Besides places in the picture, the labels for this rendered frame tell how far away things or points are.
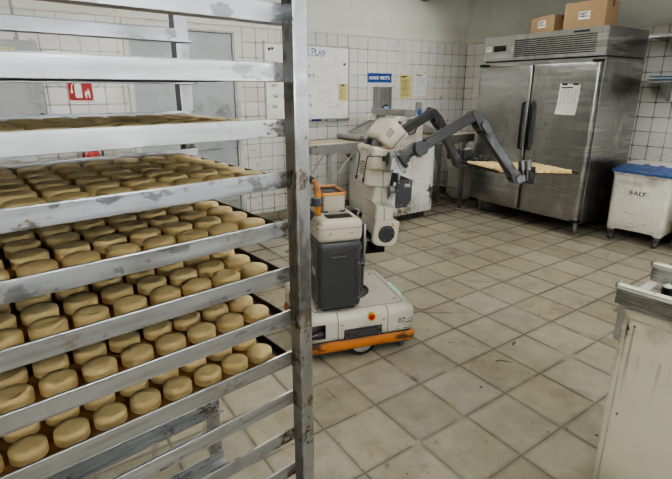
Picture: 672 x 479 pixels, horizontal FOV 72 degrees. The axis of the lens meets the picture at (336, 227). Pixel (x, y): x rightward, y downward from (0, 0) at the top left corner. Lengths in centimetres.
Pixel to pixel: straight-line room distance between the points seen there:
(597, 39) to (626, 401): 403
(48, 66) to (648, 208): 511
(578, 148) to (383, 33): 269
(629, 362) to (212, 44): 447
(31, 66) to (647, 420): 175
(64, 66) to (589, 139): 491
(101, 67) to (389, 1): 578
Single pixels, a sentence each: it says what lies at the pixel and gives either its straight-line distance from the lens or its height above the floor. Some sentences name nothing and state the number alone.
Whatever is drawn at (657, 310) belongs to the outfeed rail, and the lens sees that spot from 166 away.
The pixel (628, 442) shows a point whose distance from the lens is 187.
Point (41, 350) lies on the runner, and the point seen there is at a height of 114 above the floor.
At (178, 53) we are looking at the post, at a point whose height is 155.
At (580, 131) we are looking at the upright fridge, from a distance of 526.
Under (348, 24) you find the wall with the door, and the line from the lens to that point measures 593.
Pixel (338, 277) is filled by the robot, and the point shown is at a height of 49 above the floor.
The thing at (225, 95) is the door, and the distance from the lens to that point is 516.
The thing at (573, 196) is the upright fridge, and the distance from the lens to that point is 534.
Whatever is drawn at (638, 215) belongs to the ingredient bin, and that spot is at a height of 30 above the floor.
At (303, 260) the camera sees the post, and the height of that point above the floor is 117.
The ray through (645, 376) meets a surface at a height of 65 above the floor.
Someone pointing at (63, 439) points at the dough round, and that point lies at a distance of 87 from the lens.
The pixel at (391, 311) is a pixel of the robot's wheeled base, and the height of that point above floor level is 25.
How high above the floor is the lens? 147
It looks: 16 degrees down
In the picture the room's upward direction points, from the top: straight up
